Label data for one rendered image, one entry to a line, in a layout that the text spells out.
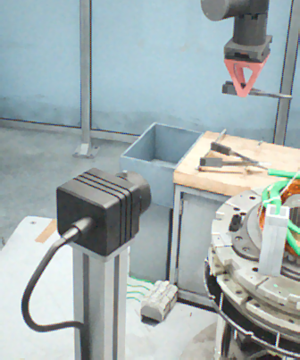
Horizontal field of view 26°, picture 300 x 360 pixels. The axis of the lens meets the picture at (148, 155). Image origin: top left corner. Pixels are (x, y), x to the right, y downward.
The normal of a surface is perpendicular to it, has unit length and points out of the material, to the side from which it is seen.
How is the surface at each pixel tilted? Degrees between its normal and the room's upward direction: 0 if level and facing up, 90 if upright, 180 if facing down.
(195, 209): 90
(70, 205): 90
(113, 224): 90
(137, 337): 0
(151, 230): 90
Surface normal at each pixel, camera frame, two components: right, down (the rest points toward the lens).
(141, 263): -0.37, 0.40
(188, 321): 0.04, -0.89
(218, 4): -0.75, 0.29
